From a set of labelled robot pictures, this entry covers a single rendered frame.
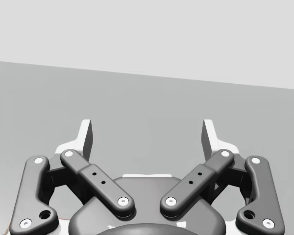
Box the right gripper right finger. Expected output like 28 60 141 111
159 119 286 235

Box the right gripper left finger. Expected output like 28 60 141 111
9 119 135 235

